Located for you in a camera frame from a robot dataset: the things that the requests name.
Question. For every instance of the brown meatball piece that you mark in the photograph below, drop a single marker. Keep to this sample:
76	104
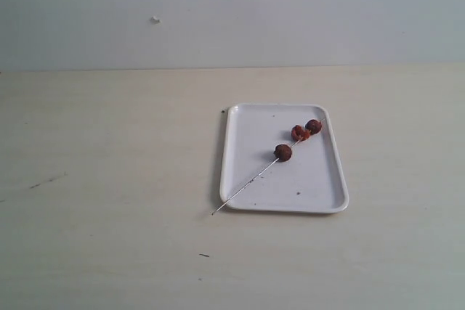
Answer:
283	152

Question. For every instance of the thin wooden skewer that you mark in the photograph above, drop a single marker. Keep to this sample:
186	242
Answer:
253	178

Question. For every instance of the white plastic tray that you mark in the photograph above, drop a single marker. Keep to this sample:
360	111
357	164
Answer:
312	181

